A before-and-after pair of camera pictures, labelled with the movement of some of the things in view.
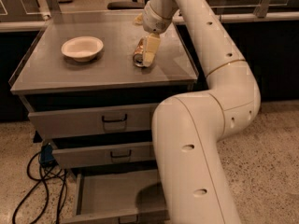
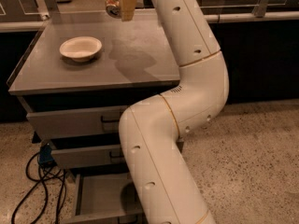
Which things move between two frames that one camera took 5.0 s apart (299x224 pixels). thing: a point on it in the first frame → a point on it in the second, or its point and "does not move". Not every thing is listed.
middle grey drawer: x=137 y=152 does not move
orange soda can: x=138 y=53 → x=113 y=7
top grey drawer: x=62 y=122 does not move
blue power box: x=47 y=157 does not move
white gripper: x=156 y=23 → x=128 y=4
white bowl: x=82 y=49 does not move
